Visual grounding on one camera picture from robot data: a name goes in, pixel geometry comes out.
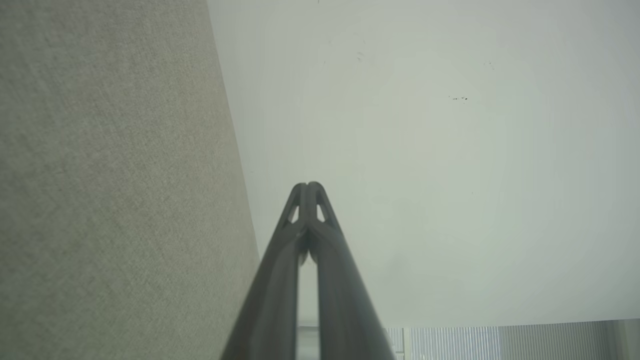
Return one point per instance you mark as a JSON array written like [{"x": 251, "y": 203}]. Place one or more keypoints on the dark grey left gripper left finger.
[{"x": 272, "y": 295}]

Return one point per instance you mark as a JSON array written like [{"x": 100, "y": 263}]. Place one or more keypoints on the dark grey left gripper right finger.
[{"x": 340, "y": 300}]

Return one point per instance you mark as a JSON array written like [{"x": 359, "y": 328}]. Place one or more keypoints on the grey ribbed panel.
[{"x": 500, "y": 342}]

